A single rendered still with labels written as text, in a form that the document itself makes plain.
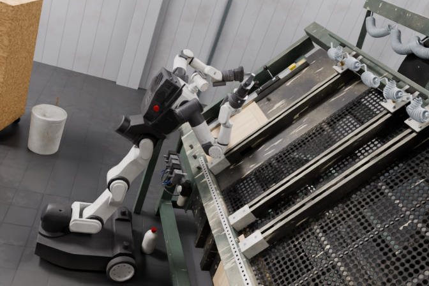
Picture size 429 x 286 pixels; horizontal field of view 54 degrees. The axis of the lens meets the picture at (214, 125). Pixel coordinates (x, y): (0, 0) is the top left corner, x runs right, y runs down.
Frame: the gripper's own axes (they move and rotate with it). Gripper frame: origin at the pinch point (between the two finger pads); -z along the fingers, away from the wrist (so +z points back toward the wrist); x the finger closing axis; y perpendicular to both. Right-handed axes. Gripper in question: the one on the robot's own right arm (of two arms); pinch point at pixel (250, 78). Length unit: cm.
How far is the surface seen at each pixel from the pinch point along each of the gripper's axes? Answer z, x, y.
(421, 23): -53, 89, 65
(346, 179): 1, -26, 66
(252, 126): 48, 38, 16
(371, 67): -27, 44, 52
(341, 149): 0, -7, 59
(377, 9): -39, 127, 41
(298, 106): 15, 36, 32
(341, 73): -12, 51, 42
